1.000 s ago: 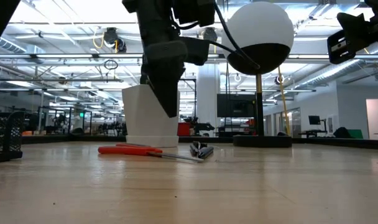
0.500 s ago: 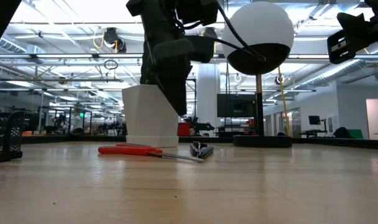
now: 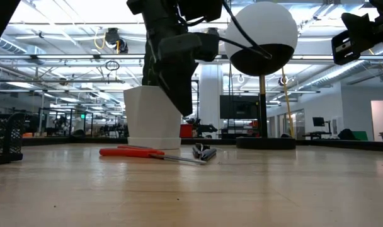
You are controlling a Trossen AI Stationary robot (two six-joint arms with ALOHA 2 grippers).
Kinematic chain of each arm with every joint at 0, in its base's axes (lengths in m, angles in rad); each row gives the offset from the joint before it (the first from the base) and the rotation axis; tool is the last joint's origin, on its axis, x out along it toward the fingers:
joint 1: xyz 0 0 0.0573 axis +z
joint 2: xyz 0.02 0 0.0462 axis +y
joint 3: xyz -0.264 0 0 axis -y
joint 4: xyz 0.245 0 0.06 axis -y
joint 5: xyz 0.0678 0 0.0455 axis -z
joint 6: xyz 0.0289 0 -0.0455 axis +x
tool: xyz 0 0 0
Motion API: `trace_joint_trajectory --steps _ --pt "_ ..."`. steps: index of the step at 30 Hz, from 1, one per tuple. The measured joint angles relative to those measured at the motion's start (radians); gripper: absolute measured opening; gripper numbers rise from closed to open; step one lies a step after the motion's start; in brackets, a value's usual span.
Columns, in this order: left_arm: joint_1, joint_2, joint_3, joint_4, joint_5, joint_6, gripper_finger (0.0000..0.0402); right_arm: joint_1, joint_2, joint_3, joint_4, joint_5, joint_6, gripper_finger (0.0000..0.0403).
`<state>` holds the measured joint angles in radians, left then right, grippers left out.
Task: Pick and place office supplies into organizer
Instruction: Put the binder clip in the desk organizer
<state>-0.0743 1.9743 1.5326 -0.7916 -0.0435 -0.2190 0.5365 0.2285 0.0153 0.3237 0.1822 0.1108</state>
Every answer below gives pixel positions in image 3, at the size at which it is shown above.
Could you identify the white pot saucer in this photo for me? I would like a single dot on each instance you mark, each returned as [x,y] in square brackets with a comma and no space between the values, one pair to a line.
[153,143]

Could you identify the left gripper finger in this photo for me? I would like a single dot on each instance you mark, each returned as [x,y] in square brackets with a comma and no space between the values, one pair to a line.
[179,91]

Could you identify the black office chair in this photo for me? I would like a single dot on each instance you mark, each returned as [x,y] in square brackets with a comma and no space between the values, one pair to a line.
[346,135]

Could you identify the white globe table lamp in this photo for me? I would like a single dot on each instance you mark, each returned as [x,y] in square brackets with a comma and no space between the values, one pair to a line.
[260,25]

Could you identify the green cactus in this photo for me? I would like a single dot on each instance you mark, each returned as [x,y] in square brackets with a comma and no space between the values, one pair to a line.
[149,69]

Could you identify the white faceted plant pot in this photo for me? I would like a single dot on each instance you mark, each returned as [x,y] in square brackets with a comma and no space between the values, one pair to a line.
[147,113]

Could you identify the black mesh desk organizer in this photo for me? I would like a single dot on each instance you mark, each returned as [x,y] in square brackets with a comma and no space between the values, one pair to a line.
[4,138]

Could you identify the small monitor on stand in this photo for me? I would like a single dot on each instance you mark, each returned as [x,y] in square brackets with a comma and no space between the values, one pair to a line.
[319,121]

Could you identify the red storage bin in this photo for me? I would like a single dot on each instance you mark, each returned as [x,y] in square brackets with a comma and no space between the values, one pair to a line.
[186,130]

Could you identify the large black monitor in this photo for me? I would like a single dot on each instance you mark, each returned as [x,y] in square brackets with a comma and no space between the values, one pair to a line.
[238,107]

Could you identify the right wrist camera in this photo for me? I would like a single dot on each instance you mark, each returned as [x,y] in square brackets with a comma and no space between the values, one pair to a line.
[346,47]

